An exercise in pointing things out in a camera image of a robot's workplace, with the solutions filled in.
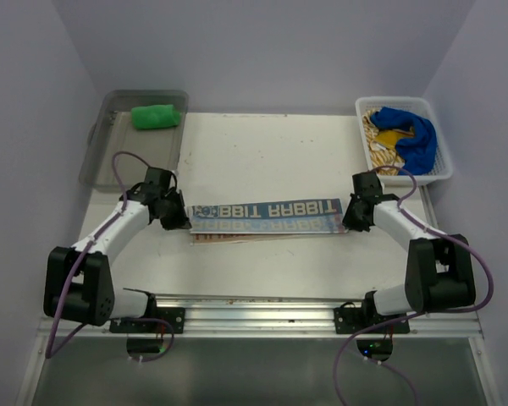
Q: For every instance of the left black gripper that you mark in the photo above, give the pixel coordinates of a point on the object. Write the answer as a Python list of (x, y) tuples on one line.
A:
[(180, 222)]

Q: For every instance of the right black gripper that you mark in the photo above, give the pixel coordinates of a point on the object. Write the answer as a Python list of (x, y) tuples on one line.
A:
[(350, 222)]

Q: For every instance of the printed patterned towel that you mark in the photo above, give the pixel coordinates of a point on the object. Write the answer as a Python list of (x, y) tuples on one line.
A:
[(249, 222)]

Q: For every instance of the green microfiber towel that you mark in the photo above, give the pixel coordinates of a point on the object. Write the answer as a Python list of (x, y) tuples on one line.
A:
[(155, 117)]

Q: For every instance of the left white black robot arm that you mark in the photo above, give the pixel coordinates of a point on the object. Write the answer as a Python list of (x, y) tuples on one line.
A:
[(79, 283)]

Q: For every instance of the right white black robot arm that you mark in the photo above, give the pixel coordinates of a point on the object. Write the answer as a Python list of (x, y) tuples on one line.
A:
[(438, 275)]

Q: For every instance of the yellow striped cloth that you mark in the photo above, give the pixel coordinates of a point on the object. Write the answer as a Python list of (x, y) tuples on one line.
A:
[(381, 144)]

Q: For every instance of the blue cloth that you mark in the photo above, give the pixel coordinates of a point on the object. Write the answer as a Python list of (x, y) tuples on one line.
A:
[(419, 151)]

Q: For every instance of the clear grey plastic bin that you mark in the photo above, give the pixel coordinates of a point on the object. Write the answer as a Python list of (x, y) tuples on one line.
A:
[(113, 131)]

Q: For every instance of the white perforated plastic basket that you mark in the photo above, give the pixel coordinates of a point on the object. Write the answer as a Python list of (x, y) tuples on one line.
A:
[(443, 167)]

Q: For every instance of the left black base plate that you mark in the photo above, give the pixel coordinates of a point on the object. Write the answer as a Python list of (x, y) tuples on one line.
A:
[(163, 320)]

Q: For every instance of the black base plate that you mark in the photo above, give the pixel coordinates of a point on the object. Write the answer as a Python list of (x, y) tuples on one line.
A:
[(348, 320), (163, 320)]

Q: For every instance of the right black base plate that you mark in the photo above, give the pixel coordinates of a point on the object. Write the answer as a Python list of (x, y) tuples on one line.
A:
[(348, 320)]

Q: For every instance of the aluminium mounting rail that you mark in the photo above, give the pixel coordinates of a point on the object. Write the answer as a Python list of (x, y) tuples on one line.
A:
[(250, 317)]

